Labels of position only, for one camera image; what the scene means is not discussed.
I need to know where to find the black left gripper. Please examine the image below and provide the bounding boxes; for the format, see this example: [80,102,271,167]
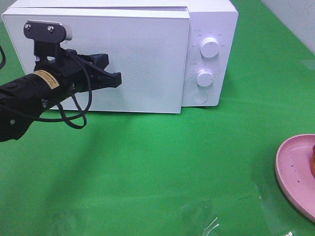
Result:
[33,40,122,95]

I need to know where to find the white microwave door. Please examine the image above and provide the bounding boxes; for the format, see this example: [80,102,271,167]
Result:
[2,7,189,113]

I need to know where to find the round microwave door button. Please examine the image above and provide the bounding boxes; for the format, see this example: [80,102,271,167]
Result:
[193,91,208,104]

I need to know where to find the white microwave knob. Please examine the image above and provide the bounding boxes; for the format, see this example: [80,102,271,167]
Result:
[200,37,220,58]
[196,69,214,87]

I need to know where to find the pink round plate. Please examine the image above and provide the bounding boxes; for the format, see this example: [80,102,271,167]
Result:
[275,134,315,222]

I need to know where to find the burger with lettuce and tomato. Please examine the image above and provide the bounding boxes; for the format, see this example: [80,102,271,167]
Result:
[310,146,315,177]

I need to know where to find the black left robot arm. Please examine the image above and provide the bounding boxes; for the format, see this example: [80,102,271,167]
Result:
[0,41,122,142]

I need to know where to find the white microwave oven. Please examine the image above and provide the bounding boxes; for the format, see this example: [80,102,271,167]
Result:
[2,0,238,113]

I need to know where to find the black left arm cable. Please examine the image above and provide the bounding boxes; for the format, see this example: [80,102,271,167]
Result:
[0,45,94,129]

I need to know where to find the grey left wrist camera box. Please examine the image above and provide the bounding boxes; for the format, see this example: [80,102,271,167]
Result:
[24,21,72,43]

